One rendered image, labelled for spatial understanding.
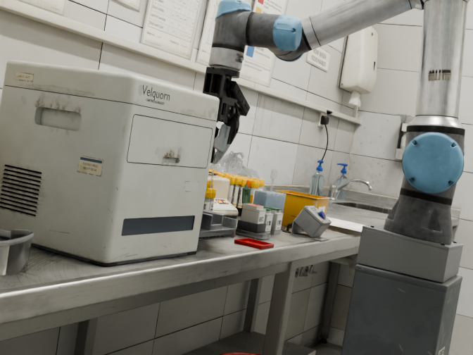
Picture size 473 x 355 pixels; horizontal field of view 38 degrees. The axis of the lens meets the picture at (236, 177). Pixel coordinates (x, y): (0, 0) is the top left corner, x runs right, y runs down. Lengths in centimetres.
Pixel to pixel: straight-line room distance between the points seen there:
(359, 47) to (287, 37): 224
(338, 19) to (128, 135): 71
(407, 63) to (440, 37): 264
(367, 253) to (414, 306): 15
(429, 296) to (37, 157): 84
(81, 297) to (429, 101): 80
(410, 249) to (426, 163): 22
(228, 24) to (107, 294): 73
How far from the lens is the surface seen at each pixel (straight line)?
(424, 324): 151
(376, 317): 153
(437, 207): 154
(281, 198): 190
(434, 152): 139
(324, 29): 161
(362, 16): 161
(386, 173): 404
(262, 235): 163
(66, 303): 96
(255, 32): 151
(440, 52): 143
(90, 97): 110
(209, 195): 149
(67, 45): 189
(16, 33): 176
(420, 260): 151
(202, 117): 123
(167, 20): 223
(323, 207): 204
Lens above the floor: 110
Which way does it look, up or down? 3 degrees down
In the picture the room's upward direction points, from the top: 9 degrees clockwise
